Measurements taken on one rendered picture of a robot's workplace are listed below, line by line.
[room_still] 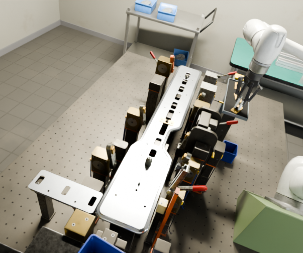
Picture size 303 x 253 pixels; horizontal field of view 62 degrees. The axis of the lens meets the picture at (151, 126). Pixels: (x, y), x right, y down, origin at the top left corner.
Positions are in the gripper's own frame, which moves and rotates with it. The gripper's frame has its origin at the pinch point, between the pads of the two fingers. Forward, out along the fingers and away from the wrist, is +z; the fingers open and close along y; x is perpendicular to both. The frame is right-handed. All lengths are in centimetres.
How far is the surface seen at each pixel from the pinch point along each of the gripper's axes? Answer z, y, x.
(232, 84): 4.3, 14.7, -21.4
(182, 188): 11, -10, 59
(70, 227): 14, 8, 100
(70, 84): 120, 206, -28
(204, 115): 1.5, 7.0, 23.8
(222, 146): 12.3, -7.7, 22.3
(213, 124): 4.5, 1.3, 21.7
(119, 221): 20, 0, 84
